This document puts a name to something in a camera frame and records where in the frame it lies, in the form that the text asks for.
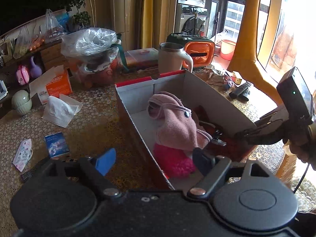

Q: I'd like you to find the orange green tissue holder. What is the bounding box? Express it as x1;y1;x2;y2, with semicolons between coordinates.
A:
166;32;216;69

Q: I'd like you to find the potted green plant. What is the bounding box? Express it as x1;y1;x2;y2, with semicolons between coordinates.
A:
64;0;91;29

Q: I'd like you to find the white crumpled tissue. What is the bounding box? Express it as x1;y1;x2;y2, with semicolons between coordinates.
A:
42;94;83;128

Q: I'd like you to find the orange tissue box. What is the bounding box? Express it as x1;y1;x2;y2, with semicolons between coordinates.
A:
28;64;73;105

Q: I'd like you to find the pink fluffy plush toy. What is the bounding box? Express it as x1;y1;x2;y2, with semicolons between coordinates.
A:
153;143;196;178

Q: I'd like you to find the small blue pink toy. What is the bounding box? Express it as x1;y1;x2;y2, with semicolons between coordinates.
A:
222;75;235;90

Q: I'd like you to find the red and white cardboard box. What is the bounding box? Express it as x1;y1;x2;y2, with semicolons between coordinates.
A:
115;69;259;191

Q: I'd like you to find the colourful clear organizer box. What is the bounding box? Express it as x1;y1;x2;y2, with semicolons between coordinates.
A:
124;48;158;69

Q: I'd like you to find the yellow chair back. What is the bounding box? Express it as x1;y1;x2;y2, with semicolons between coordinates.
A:
228;0;282;105

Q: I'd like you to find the plastic bag of oranges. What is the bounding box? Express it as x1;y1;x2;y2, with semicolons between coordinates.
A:
13;26;44;59

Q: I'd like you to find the black usb cable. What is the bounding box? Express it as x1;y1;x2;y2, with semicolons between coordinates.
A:
197;119;228;147

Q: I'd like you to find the red cloth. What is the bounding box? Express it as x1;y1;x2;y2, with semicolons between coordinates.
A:
193;106;256;162

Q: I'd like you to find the pink fleece garment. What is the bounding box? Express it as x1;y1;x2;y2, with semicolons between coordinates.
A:
147;91;213;152

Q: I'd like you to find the basketball in container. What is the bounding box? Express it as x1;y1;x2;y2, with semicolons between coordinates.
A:
92;67;114;86

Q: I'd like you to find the black remote control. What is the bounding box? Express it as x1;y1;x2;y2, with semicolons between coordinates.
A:
238;89;250;102
229;81;252;99

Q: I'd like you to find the pink toy case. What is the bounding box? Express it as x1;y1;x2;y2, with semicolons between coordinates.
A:
16;65;30;86

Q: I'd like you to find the snack wrapper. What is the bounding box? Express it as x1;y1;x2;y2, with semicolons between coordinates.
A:
201;69;225;86

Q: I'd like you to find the small yellow box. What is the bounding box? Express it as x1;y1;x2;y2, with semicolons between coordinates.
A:
232;75;243;86

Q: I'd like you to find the washing machine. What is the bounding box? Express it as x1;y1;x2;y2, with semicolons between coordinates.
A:
174;4;208;36

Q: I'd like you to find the white insulated mug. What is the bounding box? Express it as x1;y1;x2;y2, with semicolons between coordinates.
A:
158;42;193;74

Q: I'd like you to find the wooden sideboard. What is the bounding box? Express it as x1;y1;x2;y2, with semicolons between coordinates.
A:
1;40;69;117

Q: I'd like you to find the green ceramic jar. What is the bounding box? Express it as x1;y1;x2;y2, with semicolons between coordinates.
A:
11;90;32;116

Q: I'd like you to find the right hand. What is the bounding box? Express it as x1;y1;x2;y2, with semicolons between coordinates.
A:
288;125;315;171

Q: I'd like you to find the black dotted pouch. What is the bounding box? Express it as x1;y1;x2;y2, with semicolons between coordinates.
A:
20;164;44;183

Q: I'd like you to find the clear plastic bag bundle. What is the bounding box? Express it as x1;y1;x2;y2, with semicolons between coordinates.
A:
61;27;118;58

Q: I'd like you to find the patterned face mask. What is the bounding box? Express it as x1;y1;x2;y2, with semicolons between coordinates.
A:
12;139;33;172

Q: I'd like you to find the blue tissue pack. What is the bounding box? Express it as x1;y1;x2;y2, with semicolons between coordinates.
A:
45;132;70;158

